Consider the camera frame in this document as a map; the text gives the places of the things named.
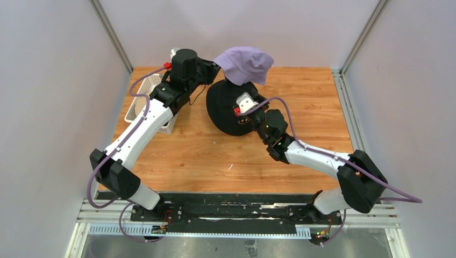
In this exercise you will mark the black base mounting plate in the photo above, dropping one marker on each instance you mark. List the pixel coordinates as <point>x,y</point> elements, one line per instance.
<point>232,213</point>

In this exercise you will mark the beige bucket hat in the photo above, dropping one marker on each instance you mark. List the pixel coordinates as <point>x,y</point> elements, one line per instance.
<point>221,101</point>

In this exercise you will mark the white perforated plastic basket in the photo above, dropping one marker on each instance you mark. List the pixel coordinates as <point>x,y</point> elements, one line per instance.
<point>146,87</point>

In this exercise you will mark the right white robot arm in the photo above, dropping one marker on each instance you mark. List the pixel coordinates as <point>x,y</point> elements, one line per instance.
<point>361,183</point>

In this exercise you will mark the lavender bucket hat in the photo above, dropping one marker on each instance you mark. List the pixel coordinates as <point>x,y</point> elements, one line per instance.
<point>244,64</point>

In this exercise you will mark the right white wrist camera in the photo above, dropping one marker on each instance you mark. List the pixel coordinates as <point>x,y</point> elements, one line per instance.
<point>244,103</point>

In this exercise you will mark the white slotted cable duct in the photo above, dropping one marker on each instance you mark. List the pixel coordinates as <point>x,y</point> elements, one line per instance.
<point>138,230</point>

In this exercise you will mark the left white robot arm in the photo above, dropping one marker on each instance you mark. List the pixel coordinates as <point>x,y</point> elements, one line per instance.
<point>112,166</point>

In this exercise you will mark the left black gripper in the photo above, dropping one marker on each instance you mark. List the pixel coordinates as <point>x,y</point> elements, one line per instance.
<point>212,69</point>

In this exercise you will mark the cream straw-coloured bucket hat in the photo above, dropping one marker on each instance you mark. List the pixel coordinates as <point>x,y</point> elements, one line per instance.
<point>139,105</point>

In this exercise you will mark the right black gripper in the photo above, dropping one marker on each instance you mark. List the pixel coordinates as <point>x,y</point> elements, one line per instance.
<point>258,98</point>

